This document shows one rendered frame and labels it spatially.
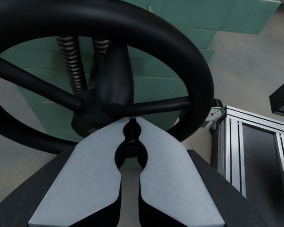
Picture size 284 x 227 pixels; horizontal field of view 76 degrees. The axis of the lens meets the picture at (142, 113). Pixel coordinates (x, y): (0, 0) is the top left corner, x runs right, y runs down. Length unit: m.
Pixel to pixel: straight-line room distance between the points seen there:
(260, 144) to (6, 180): 1.31
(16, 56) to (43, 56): 0.05
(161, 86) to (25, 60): 0.30
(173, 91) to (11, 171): 0.94
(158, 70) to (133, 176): 0.73
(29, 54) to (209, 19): 0.35
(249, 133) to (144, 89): 0.81
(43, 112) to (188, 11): 0.47
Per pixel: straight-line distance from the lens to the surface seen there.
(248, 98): 1.67
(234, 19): 0.39
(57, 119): 0.62
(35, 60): 0.45
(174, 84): 0.47
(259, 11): 0.41
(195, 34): 0.38
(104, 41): 0.24
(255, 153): 1.12
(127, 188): 1.04
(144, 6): 0.24
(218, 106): 0.47
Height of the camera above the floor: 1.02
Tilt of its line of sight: 56 degrees down
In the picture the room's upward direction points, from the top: 14 degrees clockwise
